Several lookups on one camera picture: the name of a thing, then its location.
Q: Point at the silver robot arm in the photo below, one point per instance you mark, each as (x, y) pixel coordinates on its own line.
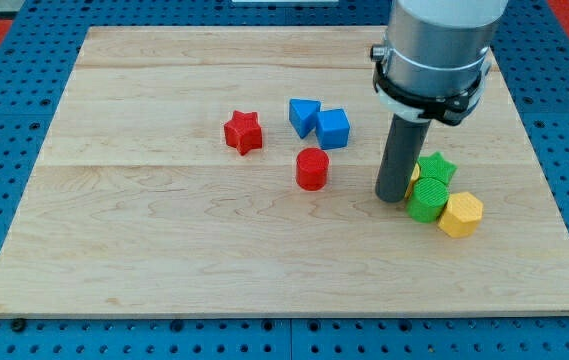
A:
(432, 61)

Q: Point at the red star block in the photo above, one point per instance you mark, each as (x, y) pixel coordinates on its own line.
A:
(243, 132)

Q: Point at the green star block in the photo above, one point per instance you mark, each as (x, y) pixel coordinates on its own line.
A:
(436, 166)

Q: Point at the red cylinder block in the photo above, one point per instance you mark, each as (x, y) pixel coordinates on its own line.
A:
(312, 169)

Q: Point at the blue triangle block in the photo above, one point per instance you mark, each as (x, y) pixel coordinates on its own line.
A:
(302, 115)

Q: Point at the blue cube block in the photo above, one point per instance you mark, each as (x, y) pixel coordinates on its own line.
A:
(332, 129)

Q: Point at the wooden board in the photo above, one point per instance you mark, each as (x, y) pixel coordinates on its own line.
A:
(137, 208)

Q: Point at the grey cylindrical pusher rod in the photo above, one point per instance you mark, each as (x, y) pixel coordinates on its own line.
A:
(403, 146)

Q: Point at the yellow block behind rod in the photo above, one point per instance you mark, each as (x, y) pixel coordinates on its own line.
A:
(415, 175)

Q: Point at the green cylinder block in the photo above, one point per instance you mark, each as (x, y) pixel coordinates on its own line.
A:
(427, 201)

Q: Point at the yellow hexagon block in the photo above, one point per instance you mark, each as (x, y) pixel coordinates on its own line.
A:
(462, 215)

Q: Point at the blue perforated table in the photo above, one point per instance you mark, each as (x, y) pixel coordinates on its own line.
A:
(36, 58)

